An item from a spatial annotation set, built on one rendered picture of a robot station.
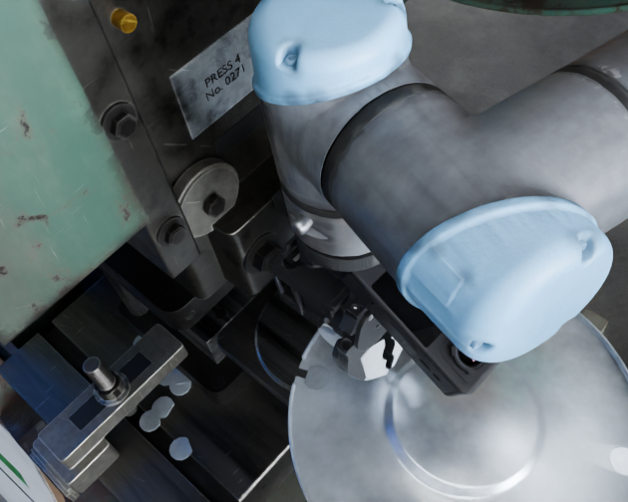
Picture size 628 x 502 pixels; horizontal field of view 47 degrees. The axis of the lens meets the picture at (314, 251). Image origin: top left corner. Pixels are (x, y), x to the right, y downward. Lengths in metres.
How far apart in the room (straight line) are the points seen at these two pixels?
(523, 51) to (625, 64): 1.77
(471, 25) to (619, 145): 1.87
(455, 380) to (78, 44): 0.29
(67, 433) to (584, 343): 0.47
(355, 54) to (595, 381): 0.42
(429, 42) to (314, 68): 1.81
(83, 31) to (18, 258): 0.11
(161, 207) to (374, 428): 0.29
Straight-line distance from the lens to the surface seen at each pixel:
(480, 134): 0.30
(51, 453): 0.73
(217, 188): 0.48
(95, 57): 0.34
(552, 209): 0.28
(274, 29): 0.33
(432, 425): 0.60
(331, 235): 0.40
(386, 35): 0.32
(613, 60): 0.34
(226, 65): 0.45
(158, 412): 0.74
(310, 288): 0.49
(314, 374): 0.62
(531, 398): 0.63
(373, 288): 0.45
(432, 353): 0.46
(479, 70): 2.04
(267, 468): 0.69
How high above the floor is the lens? 1.36
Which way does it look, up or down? 55 degrees down
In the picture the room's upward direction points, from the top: 11 degrees counter-clockwise
